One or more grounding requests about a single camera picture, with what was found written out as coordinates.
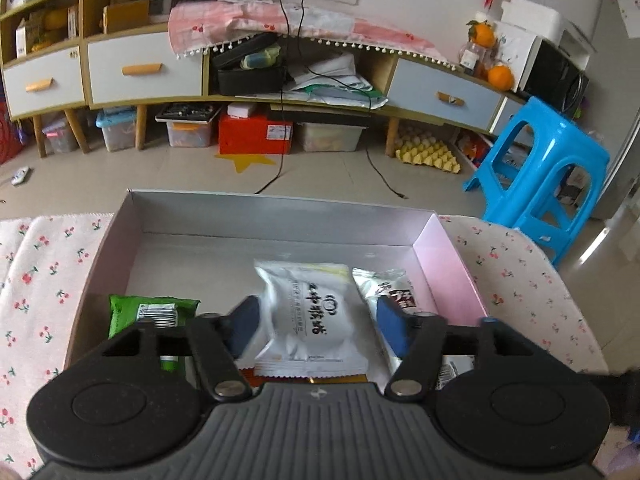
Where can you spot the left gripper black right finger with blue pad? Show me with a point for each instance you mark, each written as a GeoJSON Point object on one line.
{"type": "Point", "coordinates": [417, 340]}

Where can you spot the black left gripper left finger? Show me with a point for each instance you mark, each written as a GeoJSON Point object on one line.
{"type": "Point", "coordinates": [216, 342]}

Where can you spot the white cookie snack packet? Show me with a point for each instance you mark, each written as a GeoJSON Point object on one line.
{"type": "Point", "coordinates": [394, 283]}

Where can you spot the white pastry packet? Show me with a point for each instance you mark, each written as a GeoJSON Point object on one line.
{"type": "Point", "coordinates": [313, 324]}

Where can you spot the green snack packet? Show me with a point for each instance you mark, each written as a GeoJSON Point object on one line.
{"type": "Point", "coordinates": [166, 312]}

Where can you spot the pink cardboard box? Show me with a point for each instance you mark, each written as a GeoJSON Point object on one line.
{"type": "Point", "coordinates": [203, 246]}

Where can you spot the yellow egg tray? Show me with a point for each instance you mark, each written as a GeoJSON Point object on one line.
{"type": "Point", "coordinates": [426, 151]}

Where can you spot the cherry print table cloth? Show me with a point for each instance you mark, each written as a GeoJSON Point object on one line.
{"type": "Point", "coordinates": [45, 263]}

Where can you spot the blue plastic stool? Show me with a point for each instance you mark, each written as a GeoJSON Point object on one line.
{"type": "Point", "coordinates": [525, 198]}

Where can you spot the red box under cabinet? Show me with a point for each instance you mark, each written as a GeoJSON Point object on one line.
{"type": "Point", "coordinates": [254, 135]}

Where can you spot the clear storage bin blue lid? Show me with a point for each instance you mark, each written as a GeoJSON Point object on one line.
{"type": "Point", "coordinates": [118, 125]}

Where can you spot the lower orange fruit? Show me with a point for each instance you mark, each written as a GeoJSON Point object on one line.
{"type": "Point", "coordinates": [500, 77]}

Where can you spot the orange fruit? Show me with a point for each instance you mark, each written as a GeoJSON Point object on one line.
{"type": "Point", "coordinates": [482, 34]}
{"type": "Point", "coordinates": [500, 77]}

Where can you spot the black microwave oven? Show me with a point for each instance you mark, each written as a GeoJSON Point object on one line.
{"type": "Point", "coordinates": [550, 75]}

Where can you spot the silver refrigerator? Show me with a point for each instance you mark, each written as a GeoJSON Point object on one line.
{"type": "Point", "coordinates": [613, 96]}

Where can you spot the upper orange fruit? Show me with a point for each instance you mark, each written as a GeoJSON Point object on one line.
{"type": "Point", "coordinates": [482, 34]}

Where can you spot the pink cloth on cabinet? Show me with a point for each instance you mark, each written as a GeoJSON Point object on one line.
{"type": "Point", "coordinates": [197, 26]}

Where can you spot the white drawer tv cabinet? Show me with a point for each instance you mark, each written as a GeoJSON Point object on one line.
{"type": "Point", "coordinates": [137, 67]}

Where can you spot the white printer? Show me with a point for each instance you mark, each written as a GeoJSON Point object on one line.
{"type": "Point", "coordinates": [549, 23]}

